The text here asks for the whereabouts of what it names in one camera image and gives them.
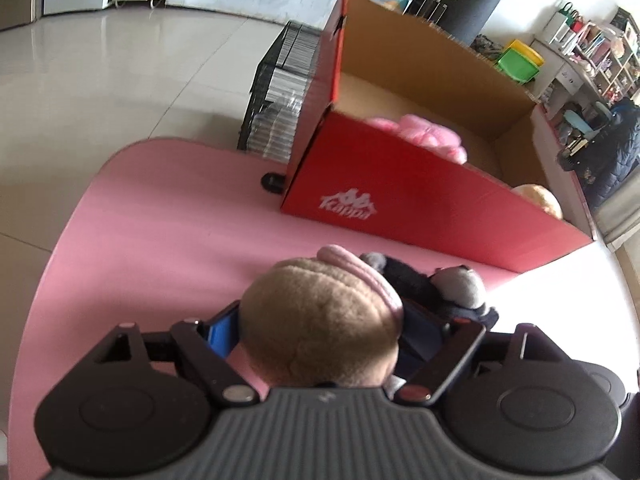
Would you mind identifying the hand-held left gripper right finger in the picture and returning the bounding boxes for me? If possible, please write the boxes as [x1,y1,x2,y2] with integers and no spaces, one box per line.
[392,320,573,407]

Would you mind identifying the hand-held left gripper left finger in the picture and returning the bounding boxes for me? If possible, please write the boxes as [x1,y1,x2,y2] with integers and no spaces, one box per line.
[92,300,261,407]

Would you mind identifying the black grey plush toy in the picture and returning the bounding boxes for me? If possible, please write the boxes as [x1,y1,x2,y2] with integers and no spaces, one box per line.
[359,252,500,376]

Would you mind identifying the tan plush toy pink ear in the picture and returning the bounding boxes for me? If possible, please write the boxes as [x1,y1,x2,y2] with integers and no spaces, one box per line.
[240,245,405,388]

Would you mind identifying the red cardboard box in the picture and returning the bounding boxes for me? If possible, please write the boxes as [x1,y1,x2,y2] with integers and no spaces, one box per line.
[280,0,598,273]

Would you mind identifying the shelf unit with items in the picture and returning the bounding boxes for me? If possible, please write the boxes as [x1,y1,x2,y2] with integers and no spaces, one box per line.
[575,5,640,106]

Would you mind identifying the person in dark jacket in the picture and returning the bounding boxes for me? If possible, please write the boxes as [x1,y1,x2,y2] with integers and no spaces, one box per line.
[557,97,640,211]

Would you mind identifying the teal desk chair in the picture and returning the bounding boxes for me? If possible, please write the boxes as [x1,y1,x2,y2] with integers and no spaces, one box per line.
[557,100,608,161]

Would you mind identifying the green plastic chair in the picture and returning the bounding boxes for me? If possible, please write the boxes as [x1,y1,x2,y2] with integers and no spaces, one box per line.
[495,47,541,85]

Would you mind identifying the wooden desk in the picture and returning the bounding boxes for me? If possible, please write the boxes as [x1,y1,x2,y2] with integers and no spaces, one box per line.
[530,35,601,121]

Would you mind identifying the grey patterned cloth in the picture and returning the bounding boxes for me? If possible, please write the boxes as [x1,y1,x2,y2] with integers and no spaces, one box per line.
[470,34,506,63]

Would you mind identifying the green and yellow kid chairs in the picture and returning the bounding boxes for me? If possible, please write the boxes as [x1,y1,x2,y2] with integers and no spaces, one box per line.
[505,39,545,67]

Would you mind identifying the black tall planter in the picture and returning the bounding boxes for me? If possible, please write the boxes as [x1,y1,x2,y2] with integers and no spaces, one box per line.
[404,0,448,23]

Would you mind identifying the row of paper bags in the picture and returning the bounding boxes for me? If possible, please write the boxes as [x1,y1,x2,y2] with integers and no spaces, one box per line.
[545,1,593,43]

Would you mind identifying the grey rolled mat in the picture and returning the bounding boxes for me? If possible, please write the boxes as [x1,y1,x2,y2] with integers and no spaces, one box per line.
[437,0,521,46]

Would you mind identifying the wire cage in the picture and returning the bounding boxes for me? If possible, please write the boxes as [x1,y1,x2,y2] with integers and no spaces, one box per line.
[236,20,323,163]

